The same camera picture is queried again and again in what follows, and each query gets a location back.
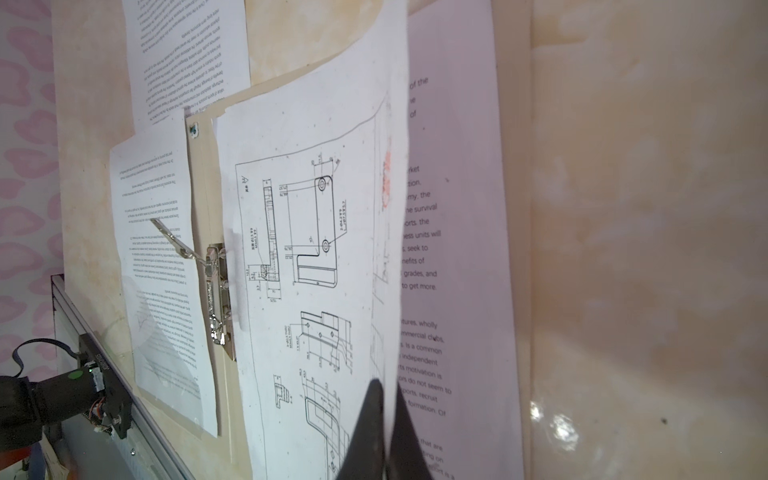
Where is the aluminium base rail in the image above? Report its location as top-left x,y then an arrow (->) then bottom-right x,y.
50,274 -> 193,479

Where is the diagram sheet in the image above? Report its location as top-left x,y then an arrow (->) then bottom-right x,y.
215,1 -> 409,479

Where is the large text sheet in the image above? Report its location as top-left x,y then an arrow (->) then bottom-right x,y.
110,110 -> 218,435

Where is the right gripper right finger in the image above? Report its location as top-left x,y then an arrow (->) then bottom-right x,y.
386,387 -> 432,480

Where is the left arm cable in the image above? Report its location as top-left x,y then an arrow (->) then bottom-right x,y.
10,337 -> 80,379

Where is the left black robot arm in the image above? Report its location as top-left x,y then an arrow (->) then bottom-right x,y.
1,368 -> 101,452

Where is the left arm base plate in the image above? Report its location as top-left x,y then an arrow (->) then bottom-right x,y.
78,333 -> 133,440

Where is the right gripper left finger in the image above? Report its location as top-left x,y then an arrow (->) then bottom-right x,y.
336,379 -> 385,480

